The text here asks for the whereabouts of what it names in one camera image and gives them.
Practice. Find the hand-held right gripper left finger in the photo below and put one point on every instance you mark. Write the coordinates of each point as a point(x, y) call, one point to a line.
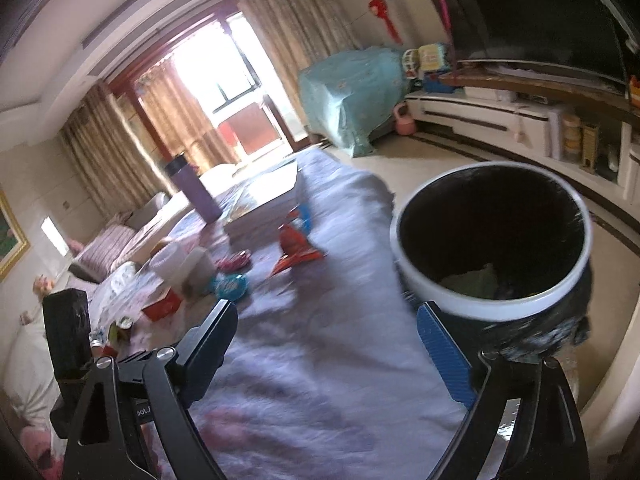
point(205, 360)

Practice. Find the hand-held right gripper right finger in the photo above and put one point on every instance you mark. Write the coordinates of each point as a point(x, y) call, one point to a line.
point(442, 355)

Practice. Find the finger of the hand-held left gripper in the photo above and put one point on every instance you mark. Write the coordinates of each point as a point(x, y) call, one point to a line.
point(67, 335)

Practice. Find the red drink can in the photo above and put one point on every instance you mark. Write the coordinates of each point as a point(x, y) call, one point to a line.
point(102, 349)

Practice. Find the green foil wrapper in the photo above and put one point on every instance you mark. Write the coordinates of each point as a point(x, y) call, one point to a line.
point(119, 330)

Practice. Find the red tissue box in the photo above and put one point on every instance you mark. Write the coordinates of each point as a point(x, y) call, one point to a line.
point(162, 305)

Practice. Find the pink bin with black bag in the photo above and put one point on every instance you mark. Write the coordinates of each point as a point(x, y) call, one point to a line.
point(500, 310)

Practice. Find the teal round toy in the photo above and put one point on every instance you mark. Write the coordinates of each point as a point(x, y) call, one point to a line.
point(230, 286)

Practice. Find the green snack bag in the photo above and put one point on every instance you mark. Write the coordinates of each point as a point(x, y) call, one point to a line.
point(472, 280)

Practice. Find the pink red small packet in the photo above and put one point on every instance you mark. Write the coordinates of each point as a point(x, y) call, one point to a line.
point(232, 262)

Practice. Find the red snack wrapper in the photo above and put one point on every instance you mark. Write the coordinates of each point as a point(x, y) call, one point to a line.
point(297, 260)

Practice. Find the orange red foil wrapper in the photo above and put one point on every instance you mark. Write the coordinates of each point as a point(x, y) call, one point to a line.
point(292, 237)

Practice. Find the blue plastic bag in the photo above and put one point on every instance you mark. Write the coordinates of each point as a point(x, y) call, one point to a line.
point(303, 217)

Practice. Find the pink stuffed toy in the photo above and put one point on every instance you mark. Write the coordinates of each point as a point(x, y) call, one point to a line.
point(42, 287)

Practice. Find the pink striped cushion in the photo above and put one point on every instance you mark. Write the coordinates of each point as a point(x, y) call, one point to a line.
point(105, 252)

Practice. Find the gold framed picture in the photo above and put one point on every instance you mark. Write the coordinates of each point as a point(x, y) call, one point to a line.
point(10, 240)

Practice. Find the light covered sofa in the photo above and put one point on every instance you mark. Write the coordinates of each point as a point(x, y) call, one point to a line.
point(150, 215)

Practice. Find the thick white book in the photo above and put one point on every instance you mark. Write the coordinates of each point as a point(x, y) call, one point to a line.
point(260, 222)

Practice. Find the purple thermos bottle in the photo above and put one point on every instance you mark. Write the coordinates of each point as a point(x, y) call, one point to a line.
point(197, 190)

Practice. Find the beige patterned curtain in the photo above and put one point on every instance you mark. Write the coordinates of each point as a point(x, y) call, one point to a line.
point(110, 150)
point(295, 35)

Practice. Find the red hanging cloth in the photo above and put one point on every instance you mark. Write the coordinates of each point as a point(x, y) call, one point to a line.
point(250, 130)

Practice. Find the pink kettlebell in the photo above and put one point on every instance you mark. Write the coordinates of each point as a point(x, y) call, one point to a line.
point(404, 122)

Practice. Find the white television stand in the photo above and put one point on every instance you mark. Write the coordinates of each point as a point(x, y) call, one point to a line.
point(475, 115)

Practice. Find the sheer brown curtain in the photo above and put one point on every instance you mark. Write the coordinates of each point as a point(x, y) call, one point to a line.
point(175, 115)

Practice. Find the yellow wooden toy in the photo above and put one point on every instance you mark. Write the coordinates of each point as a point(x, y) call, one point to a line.
point(590, 150)

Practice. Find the stack of round tins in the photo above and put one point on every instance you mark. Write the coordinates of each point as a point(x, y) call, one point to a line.
point(572, 137)

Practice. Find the blue toy box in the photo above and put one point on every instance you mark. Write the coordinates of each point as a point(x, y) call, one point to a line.
point(442, 86)

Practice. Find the teal cloth covered furniture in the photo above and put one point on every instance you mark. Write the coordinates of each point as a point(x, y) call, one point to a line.
point(350, 95)

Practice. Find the yellow white baby toy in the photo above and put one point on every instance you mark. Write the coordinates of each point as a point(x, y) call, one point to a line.
point(430, 60)

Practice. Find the black flat television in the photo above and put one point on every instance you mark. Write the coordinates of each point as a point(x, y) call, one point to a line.
point(525, 15)

